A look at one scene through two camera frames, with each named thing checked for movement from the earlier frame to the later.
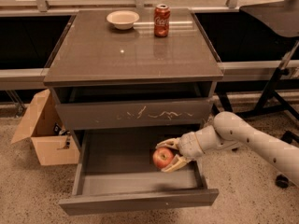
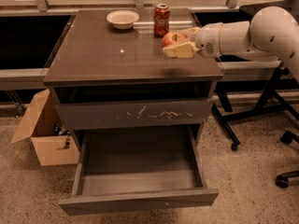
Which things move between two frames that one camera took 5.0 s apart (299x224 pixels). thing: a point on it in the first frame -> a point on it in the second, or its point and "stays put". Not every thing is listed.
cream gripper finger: x=172 y=143 -> x=192 y=31
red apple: x=162 y=157 -> x=173 y=37
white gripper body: x=188 y=146 -> x=207 y=40
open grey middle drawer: x=116 y=172 stays put
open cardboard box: x=44 y=123 stays put
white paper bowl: x=122 y=20 stays put
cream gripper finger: x=177 y=162 -> x=181 y=50
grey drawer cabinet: x=124 y=87 stays put
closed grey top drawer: x=135 y=114 stays put
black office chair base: x=281 y=180 stays put
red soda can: x=162 y=20 stays put
